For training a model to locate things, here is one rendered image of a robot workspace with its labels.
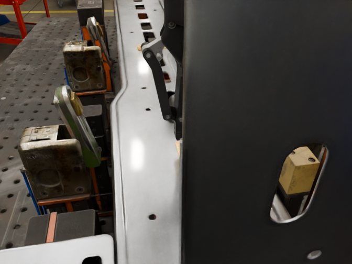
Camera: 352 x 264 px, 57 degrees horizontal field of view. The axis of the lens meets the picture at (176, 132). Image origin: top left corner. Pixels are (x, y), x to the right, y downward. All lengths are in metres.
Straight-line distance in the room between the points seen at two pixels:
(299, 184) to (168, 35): 0.25
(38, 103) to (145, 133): 0.80
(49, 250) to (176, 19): 0.30
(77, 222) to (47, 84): 1.02
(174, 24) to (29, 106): 1.00
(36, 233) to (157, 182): 0.17
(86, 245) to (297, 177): 0.27
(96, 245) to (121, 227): 0.04
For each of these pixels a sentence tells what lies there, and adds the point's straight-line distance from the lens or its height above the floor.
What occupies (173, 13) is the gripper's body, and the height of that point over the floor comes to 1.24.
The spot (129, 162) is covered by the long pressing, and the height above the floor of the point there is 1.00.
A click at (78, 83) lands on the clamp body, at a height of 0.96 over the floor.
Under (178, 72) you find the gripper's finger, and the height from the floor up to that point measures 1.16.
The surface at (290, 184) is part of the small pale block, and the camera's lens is 0.45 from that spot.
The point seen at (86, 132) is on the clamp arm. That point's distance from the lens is 0.50.
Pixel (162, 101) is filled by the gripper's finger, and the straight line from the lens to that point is 0.40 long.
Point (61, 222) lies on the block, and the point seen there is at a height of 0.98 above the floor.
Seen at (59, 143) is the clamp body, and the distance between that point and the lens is 0.50.
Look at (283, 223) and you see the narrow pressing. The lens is 0.17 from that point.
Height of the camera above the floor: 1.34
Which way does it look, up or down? 37 degrees down
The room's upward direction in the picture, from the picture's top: straight up
